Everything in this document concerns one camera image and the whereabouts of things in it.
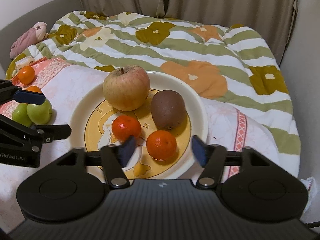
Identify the green apple front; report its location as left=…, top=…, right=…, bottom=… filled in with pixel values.
left=27, top=99, right=52, bottom=125

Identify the large yellow-red apple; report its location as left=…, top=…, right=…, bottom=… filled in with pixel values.
left=103, top=65, right=150, bottom=112

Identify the brown kiwi fruit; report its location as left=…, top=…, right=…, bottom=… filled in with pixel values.
left=151, top=90, right=187, bottom=130

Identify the tissue pack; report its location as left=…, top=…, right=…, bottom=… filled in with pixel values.
left=15, top=56, right=35, bottom=72

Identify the green apple back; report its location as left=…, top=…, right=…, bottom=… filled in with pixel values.
left=12, top=103, right=33, bottom=127

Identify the grey headboard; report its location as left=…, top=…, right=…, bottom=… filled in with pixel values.
left=1, top=0, right=82, bottom=73

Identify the small mandarin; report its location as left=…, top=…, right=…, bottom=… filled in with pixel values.
left=111, top=115, right=142, bottom=142
left=146, top=130, right=177, bottom=161

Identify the large orange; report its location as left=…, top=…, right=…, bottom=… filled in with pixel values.
left=26, top=86, right=42, bottom=93
left=18, top=66, right=35, bottom=85

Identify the beige curtain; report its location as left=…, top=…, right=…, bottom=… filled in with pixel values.
left=80, top=0, right=297, bottom=62

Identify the pink plush toy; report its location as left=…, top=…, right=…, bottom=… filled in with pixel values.
left=9, top=22, right=48, bottom=59

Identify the floral striped quilt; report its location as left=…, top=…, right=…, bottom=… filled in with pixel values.
left=17, top=11, right=301, bottom=155

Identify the pink floral towel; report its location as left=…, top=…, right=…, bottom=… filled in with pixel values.
left=0, top=56, right=301, bottom=233

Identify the white plastic bag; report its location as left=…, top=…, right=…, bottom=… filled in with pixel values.
left=300, top=177, right=318, bottom=210

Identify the green apple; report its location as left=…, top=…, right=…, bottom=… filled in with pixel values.
left=12, top=103, right=33, bottom=127
left=27, top=99, right=52, bottom=125

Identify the cream plate with bear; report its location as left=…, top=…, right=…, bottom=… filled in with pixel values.
left=68, top=71, right=208, bottom=180

